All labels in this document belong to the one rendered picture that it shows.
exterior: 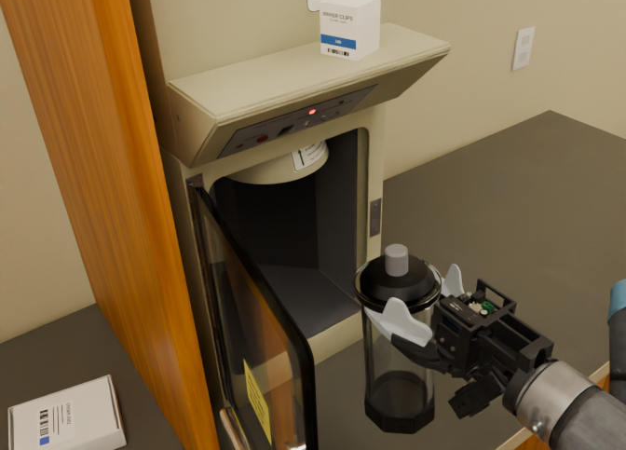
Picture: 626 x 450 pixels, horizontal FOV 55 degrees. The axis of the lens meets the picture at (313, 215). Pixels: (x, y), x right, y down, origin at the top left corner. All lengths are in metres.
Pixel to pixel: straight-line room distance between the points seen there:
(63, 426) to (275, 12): 0.69
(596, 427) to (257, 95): 0.44
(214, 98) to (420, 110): 1.05
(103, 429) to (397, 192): 0.88
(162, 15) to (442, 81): 1.08
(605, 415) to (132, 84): 0.51
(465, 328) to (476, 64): 1.17
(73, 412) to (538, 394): 0.71
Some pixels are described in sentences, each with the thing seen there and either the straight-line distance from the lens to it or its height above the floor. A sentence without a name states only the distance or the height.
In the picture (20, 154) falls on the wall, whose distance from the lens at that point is 1.14.
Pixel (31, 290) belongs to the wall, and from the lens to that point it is 1.28.
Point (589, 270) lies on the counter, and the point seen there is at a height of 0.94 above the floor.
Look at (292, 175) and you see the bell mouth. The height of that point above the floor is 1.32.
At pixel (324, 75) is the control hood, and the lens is 0.66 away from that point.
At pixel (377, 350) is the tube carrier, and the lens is 0.78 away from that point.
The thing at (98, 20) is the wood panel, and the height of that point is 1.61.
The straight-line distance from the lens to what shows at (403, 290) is 0.72.
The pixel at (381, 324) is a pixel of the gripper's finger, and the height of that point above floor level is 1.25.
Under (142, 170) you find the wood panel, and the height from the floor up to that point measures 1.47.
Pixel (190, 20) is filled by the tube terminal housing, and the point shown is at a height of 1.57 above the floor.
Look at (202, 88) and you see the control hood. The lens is 0.65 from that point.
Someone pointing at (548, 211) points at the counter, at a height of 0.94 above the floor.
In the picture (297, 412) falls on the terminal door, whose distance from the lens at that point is 0.57.
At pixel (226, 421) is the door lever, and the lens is 0.69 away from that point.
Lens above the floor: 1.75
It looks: 34 degrees down
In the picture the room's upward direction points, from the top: 2 degrees counter-clockwise
